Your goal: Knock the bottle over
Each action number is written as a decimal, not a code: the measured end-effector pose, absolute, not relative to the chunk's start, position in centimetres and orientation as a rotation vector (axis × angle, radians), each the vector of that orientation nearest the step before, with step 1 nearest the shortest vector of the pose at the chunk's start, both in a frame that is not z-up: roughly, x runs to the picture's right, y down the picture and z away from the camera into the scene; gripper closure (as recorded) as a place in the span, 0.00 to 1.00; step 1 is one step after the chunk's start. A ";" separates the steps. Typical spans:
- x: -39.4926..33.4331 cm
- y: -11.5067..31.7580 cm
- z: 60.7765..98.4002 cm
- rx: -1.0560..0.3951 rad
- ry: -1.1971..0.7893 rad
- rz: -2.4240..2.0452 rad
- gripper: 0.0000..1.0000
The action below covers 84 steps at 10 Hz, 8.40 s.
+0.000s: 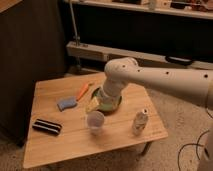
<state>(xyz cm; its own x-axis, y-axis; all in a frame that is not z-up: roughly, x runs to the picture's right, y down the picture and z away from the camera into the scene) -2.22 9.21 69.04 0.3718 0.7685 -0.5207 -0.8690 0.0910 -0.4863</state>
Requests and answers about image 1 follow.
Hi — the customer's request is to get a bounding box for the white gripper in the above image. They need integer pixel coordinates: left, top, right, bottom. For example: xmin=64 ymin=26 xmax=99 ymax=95
xmin=86 ymin=85 xmax=121 ymax=113

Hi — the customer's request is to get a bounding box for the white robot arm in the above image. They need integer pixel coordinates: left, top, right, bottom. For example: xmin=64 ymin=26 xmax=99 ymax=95
xmin=87 ymin=57 xmax=213 ymax=112

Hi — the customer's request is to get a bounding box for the green bowl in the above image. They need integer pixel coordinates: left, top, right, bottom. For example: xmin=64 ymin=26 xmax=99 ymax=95
xmin=91 ymin=87 xmax=122 ymax=112

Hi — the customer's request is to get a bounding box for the clear plastic cup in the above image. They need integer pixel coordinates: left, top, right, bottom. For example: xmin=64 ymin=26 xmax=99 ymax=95
xmin=86 ymin=111 xmax=105 ymax=135

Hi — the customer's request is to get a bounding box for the orange carrot toy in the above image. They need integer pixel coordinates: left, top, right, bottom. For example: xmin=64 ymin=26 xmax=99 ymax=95
xmin=76 ymin=82 xmax=94 ymax=101

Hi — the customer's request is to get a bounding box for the blue sponge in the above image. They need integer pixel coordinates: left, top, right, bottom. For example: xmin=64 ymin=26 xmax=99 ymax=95
xmin=57 ymin=96 xmax=77 ymax=111

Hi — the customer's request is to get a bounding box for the wooden table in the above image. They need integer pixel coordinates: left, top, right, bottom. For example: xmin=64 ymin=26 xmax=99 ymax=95
xmin=23 ymin=73 xmax=168 ymax=169

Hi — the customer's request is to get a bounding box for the black rectangular box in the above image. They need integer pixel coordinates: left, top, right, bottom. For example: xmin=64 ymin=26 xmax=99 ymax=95
xmin=32 ymin=119 xmax=62 ymax=135

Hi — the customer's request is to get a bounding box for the metal pole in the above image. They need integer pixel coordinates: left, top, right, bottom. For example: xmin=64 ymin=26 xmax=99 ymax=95
xmin=69 ymin=0 xmax=82 ymax=72

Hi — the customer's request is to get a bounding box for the dark cabinet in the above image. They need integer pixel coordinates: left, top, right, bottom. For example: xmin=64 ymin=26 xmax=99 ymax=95
xmin=0 ymin=0 xmax=66 ymax=146

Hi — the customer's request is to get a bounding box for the white shelf rail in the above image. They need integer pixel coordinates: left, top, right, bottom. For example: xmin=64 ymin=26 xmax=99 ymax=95
xmin=66 ymin=41 xmax=213 ymax=70

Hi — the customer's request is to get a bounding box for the black handle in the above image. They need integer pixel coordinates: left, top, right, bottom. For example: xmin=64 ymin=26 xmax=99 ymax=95
xmin=165 ymin=56 xmax=194 ymax=66

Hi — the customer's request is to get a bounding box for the black cable on floor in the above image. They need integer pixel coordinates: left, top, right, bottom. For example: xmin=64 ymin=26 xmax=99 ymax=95
xmin=177 ymin=129 xmax=212 ymax=171

